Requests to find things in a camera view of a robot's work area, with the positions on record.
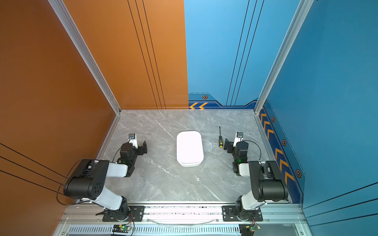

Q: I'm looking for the yellow black screwdriver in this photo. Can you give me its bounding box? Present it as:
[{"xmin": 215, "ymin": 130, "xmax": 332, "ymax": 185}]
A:
[{"xmin": 219, "ymin": 127, "xmax": 223, "ymax": 148}]

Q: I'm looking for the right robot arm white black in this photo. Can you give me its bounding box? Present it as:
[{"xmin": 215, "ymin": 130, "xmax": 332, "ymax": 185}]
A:
[{"xmin": 223, "ymin": 139, "xmax": 289, "ymax": 221}]

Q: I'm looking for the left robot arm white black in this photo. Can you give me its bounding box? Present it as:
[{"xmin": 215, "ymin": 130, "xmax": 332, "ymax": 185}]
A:
[{"xmin": 64, "ymin": 139, "xmax": 148, "ymax": 222}]

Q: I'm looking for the white plastic bin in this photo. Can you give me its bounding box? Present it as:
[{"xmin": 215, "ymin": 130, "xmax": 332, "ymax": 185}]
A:
[{"xmin": 176, "ymin": 131, "xmax": 204, "ymax": 168}]

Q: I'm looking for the right green circuit board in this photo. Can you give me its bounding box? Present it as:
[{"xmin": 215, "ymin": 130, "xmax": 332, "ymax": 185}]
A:
[{"xmin": 239, "ymin": 224, "xmax": 261, "ymax": 236}]

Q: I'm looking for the green circuit board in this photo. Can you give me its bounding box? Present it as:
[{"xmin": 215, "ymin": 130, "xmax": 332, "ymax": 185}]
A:
[
  {"xmin": 112, "ymin": 224, "xmax": 133, "ymax": 236},
  {"xmin": 239, "ymin": 224, "xmax": 261, "ymax": 236}
]

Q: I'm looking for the left green circuit board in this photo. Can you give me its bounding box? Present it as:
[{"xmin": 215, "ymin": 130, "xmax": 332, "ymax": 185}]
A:
[{"xmin": 112, "ymin": 224, "xmax": 133, "ymax": 236}]

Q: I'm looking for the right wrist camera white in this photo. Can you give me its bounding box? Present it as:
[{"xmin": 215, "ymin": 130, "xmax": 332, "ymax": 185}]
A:
[{"xmin": 233, "ymin": 132, "xmax": 244, "ymax": 147}]

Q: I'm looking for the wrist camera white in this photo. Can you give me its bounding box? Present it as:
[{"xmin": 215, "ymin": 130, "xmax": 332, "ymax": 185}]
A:
[
  {"xmin": 129, "ymin": 133, "xmax": 138, "ymax": 148},
  {"xmin": 233, "ymin": 132, "xmax": 244, "ymax": 147}
]

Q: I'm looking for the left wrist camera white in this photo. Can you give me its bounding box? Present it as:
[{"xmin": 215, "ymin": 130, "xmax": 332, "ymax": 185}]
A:
[{"xmin": 129, "ymin": 133, "xmax": 138, "ymax": 148}]

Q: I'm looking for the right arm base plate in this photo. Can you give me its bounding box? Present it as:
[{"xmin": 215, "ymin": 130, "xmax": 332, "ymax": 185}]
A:
[{"xmin": 221, "ymin": 205, "xmax": 263, "ymax": 222}]

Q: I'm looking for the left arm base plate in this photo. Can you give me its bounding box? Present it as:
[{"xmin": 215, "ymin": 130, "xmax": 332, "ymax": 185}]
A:
[{"xmin": 102, "ymin": 206, "xmax": 145, "ymax": 223}]

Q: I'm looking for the left aluminium corner post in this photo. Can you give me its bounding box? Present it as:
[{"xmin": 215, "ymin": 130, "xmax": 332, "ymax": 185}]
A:
[{"xmin": 48, "ymin": 0, "xmax": 121, "ymax": 115}]

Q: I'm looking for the aluminium corner post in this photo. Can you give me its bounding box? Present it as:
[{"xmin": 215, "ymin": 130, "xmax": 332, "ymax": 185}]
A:
[
  {"xmin": 254, "ymin": 0, "xmax": 314, "ymax": 115},
  {"xmin": 48, "ymin": 0, "xmax": 121, "ymax": 115}
]

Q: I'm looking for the aluminium front rail frame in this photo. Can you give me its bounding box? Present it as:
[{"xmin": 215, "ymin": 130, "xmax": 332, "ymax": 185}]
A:
[{"xmin": 54, "ymin": 202, "xmax": 312, "ymax": 236}]

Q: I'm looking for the right aluminium corner post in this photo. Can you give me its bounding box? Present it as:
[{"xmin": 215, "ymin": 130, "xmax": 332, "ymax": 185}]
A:
[{"xmin": 254, "ymin": 0, "xmax": 314, "ymax": 115}]

